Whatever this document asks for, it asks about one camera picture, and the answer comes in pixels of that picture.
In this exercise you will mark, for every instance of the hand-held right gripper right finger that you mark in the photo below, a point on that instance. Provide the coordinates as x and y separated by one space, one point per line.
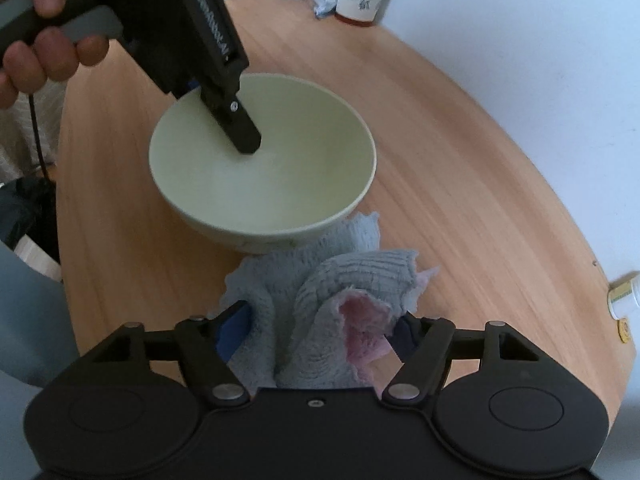
404 335

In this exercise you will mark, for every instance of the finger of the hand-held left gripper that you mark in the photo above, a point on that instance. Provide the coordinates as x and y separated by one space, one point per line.
237 122

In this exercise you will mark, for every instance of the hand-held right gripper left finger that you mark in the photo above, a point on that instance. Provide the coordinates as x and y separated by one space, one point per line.
236 327

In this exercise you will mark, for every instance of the pale green bowl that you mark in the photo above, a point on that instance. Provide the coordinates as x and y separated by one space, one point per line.
262 162

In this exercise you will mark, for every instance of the grey and pink cloth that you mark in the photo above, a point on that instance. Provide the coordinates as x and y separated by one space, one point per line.
325 305

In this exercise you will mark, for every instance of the person's left hand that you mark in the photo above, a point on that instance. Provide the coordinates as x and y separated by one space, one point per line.
42 35

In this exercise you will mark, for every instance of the small yellow round cap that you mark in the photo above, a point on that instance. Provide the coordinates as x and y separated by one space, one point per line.
623 330

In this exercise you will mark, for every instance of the small white bottle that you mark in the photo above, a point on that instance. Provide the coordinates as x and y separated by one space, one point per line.
625 297

